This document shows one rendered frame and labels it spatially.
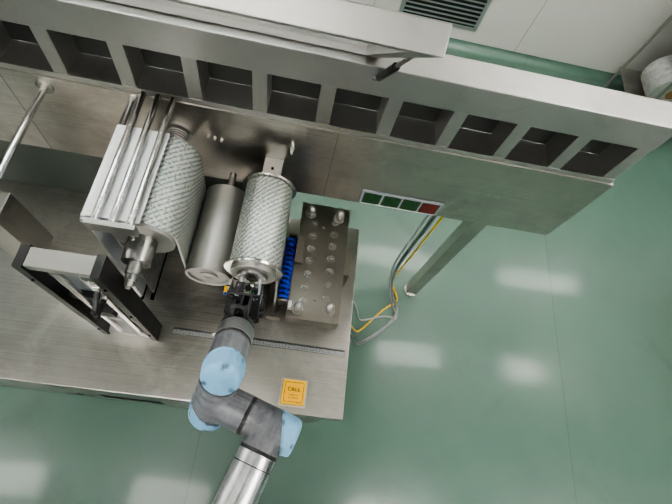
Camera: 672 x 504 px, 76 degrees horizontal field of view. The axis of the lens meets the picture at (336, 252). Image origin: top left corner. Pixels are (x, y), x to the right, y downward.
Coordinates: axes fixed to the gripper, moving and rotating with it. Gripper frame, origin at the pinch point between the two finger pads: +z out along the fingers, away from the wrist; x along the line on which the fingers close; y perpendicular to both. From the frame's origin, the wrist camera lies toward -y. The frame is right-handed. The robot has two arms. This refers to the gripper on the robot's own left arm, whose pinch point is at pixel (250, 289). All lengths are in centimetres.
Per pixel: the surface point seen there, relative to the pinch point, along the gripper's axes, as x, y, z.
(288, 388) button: -14.2, -35.4, 5.7
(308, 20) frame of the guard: -7, 59, -50
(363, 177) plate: -25.0, 27.0, 25.3
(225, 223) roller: 10.0, 11.1, 13.2
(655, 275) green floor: -245, -34, 152
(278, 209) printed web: -3.4, 18.4, 11.0
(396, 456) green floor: -75, -115, 55
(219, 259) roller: 9.4, 4.2, 5.4
